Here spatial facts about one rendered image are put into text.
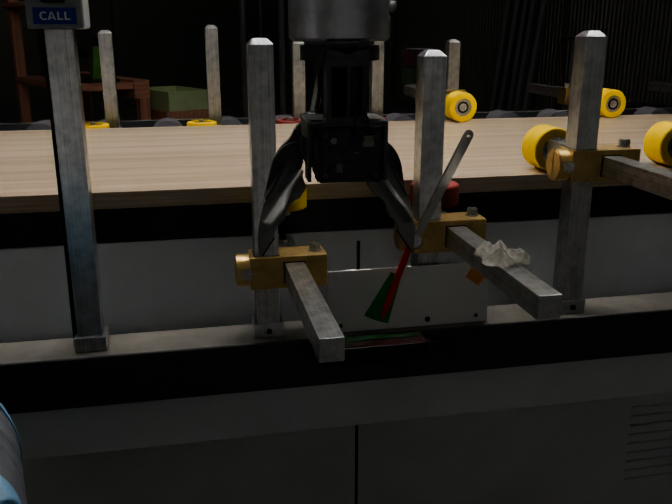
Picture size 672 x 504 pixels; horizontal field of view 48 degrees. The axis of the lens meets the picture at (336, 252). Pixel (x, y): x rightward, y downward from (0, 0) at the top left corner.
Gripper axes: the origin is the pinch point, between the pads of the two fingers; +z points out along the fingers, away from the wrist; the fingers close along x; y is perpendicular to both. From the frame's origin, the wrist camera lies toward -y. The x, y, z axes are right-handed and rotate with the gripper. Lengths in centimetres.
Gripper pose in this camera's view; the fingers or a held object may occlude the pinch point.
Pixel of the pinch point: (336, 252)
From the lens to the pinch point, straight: 74.6
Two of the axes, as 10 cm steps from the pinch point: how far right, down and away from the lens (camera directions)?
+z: 0.0, 9.6, 2.9
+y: 1.4, 2.9, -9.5
